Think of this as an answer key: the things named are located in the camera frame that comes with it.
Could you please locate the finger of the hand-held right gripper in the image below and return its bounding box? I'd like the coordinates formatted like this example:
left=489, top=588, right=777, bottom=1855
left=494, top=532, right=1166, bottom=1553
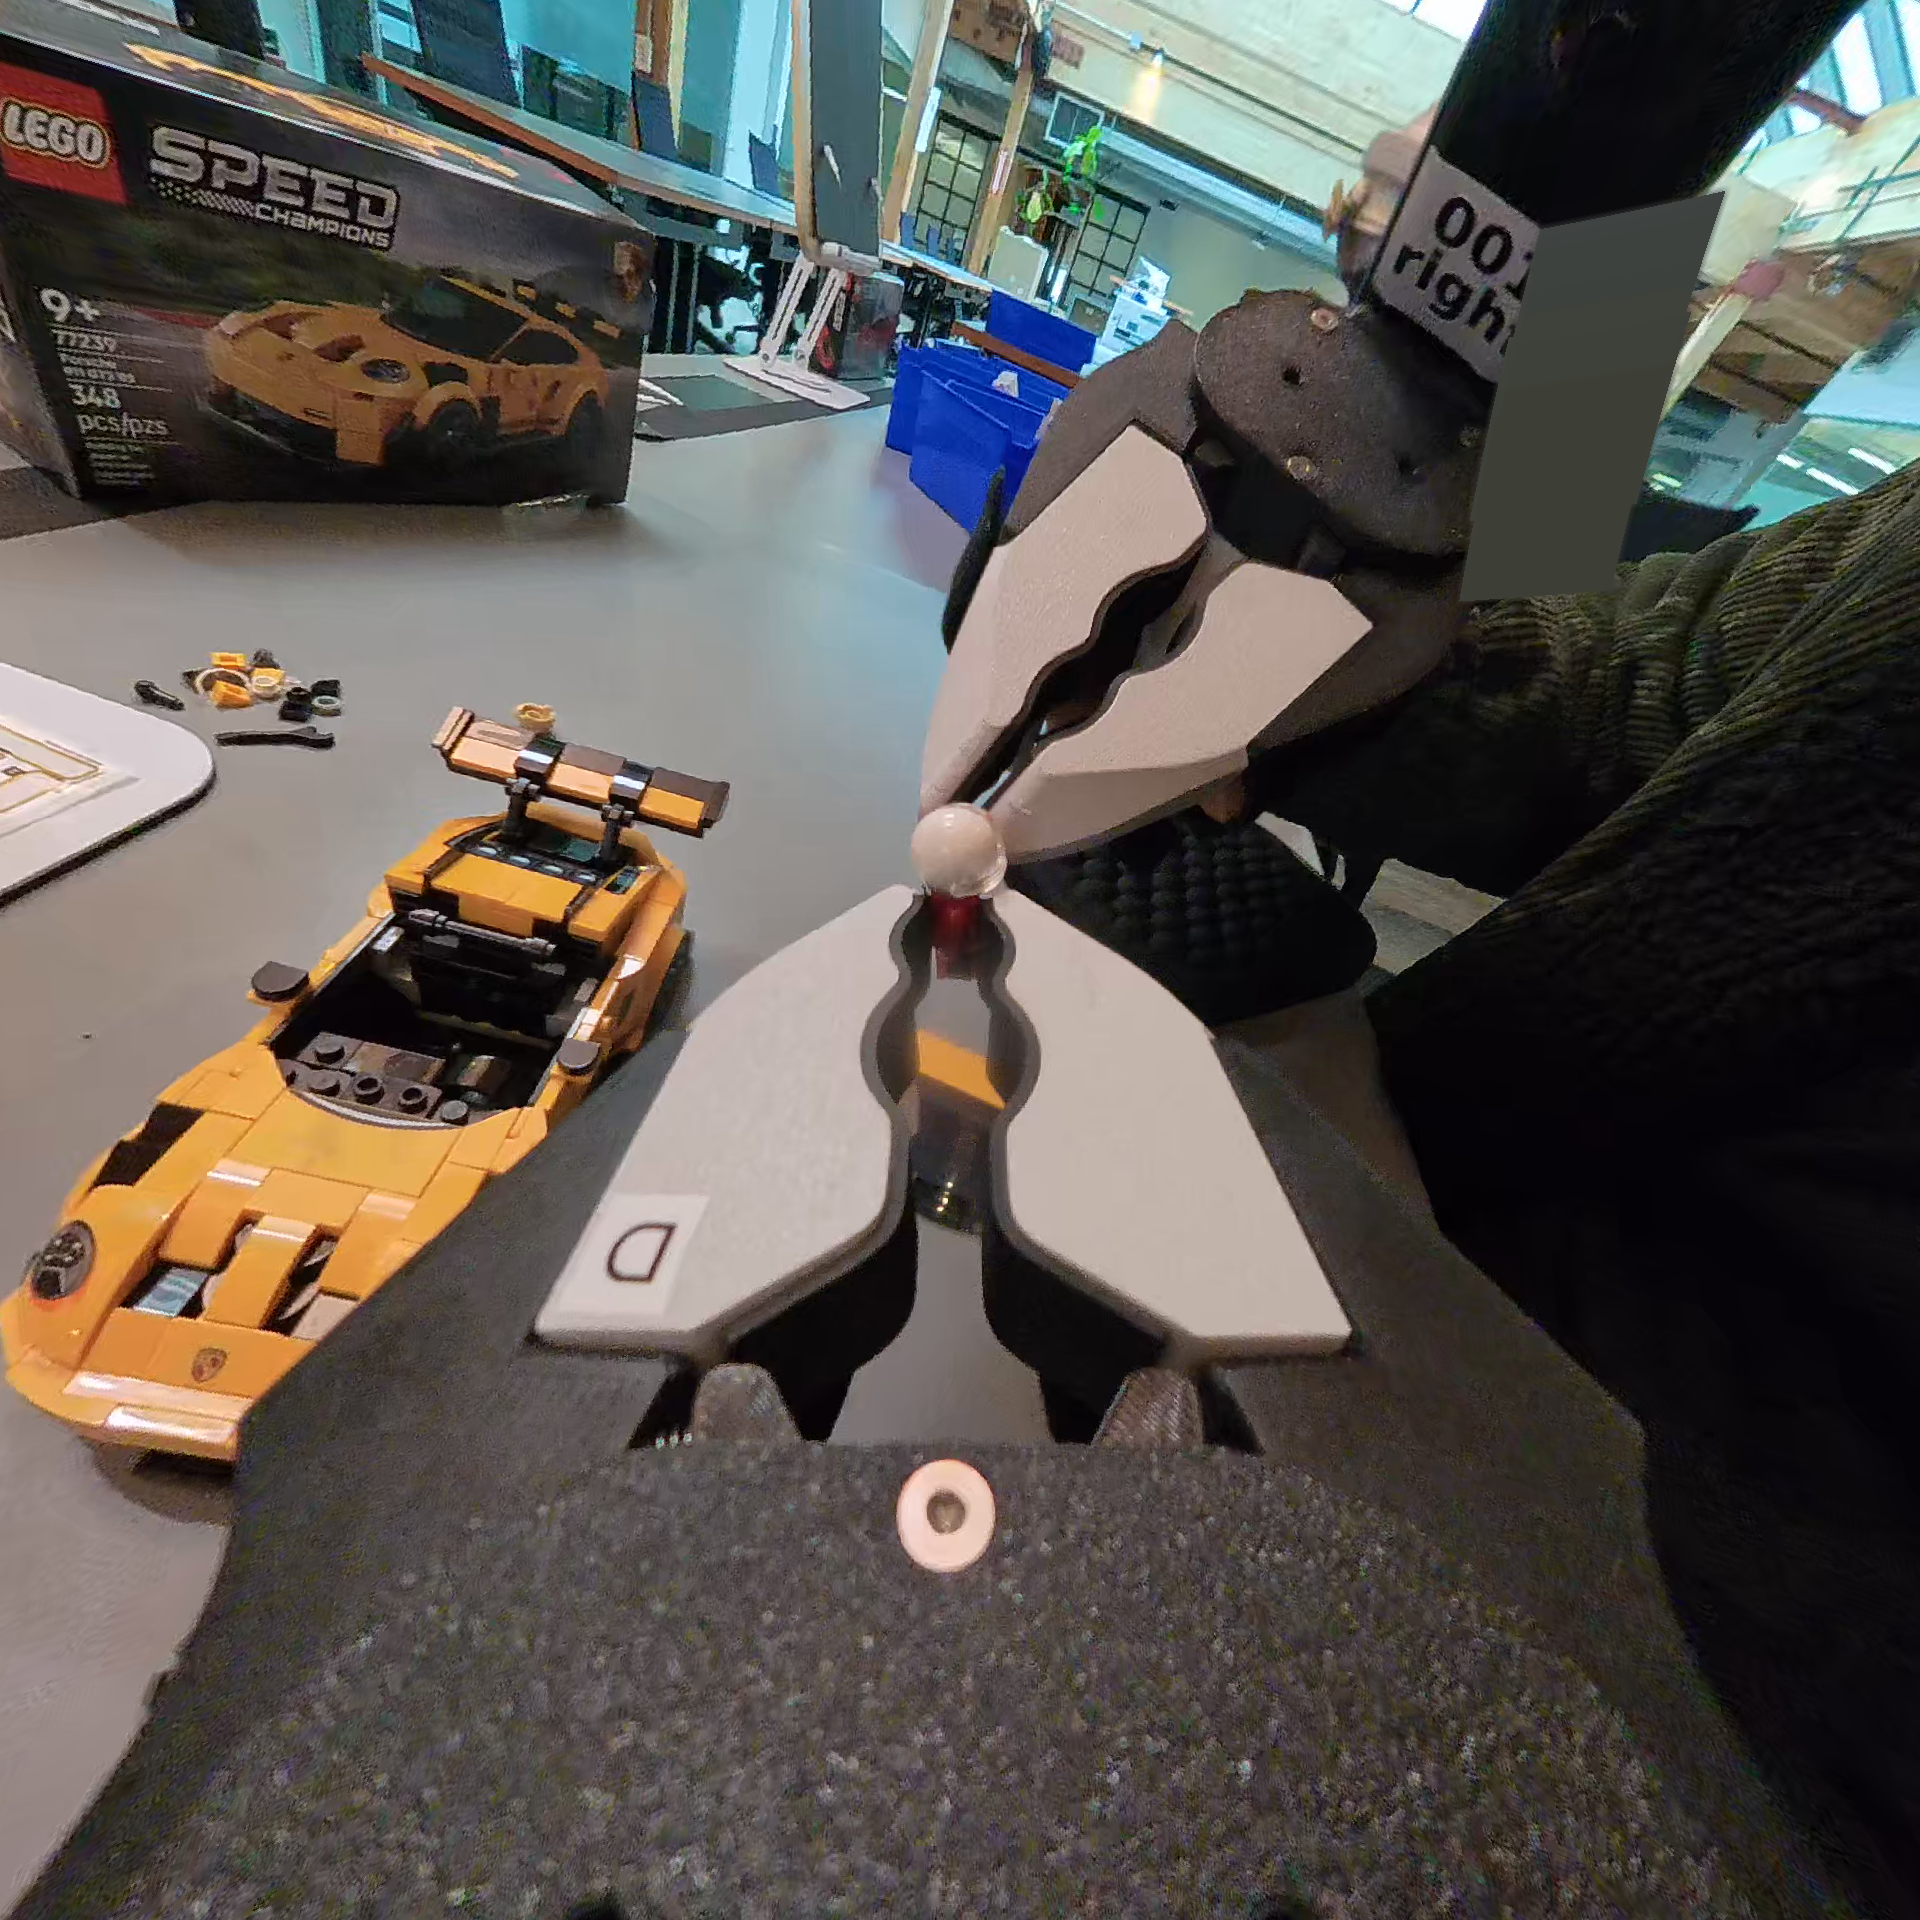
left=914, top=424, right=1213, bottom=823
left=990, top=564, right=1375, bottom=866

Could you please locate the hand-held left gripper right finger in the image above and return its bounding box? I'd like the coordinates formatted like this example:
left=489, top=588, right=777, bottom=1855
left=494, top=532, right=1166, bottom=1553
left=982, top=892, right=1356, bottom=1368

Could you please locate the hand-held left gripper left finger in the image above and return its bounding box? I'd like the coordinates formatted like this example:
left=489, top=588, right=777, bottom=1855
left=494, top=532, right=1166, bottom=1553
left=533, top=885, right=921, bottom=1360

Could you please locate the yellow lego car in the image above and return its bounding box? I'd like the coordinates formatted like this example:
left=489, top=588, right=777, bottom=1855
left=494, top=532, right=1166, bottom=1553
left=0, top=704, right=732, bottom=1466

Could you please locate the pile of small lego parts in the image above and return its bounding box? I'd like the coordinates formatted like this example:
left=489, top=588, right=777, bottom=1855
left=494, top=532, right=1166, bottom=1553
left=133, top=647, right=346, bottom=723

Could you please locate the person's right forearm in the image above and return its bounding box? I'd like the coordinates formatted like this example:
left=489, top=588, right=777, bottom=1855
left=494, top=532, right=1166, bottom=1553
left=1245, top=457, right=1920, bottom=963

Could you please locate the yellow lego car roof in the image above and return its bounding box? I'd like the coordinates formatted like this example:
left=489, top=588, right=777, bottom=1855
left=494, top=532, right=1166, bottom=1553
left=910, top=1027, right=1010, bottom=1234

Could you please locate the lego set box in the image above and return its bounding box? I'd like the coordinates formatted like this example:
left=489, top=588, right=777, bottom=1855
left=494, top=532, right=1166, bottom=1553
left=0, top=32, right=656, bottom=513

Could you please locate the lego sticker sheet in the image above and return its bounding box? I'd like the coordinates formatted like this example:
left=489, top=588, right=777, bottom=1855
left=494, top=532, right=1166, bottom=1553
left=0, top=717, right=113, bottom=841

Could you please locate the black padded wrist rest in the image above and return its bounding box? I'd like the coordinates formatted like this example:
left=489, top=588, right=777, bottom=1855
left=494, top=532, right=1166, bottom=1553
left=1031, top=816, right=1377, bottom=1033

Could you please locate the green potted plant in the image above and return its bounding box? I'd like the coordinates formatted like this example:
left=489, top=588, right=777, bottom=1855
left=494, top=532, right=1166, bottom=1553
left=1016, top=123, right=1116, bottom=249

